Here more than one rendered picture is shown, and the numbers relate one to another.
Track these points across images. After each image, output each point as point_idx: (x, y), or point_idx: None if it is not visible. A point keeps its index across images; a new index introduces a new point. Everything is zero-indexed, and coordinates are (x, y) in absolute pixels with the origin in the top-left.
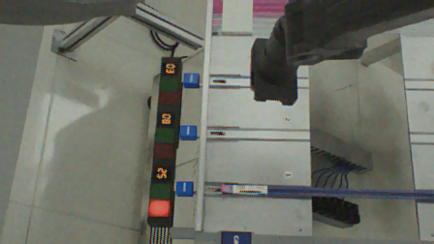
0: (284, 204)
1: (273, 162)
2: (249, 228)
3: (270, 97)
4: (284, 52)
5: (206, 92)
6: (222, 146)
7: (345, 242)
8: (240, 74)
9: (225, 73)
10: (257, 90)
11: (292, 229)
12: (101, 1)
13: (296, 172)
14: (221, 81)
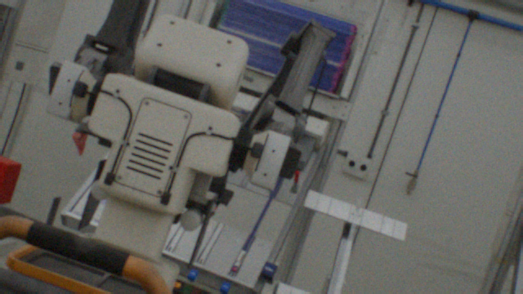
0: (253, 248)
1: (229, 243)
2: (259, 267)
3: (229, 199)
4: (225, 173)
5: (176, 255)
6: (208, 263)
7: (283, 230)
8: (170, 238)
9: (165, 245)
10: (223, 202)
11: (267, 250)
12: (306, 120)
13: (239, 236)
14: (168, 250)
